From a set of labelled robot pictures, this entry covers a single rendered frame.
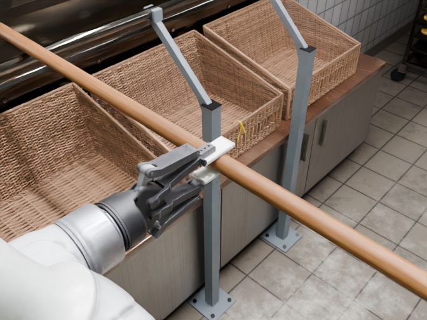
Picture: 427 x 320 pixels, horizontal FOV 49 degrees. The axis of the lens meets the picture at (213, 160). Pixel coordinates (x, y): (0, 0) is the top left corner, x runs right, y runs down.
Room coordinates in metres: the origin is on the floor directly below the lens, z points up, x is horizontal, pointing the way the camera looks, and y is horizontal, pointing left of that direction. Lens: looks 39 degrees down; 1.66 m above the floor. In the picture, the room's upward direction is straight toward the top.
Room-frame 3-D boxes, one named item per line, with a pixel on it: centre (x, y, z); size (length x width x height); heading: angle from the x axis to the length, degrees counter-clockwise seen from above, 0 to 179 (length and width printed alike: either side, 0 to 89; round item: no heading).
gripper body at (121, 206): (0.46, 0.11, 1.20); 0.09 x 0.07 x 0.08; 136
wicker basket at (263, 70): (1.93, -0.31, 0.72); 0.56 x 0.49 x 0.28; 137
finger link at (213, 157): (0.57, 0.00, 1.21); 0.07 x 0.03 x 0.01; 137
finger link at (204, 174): (0.57, 0.00, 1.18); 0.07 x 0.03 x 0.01; 137
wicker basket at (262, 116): (1.49, 0.09, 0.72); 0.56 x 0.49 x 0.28; 138
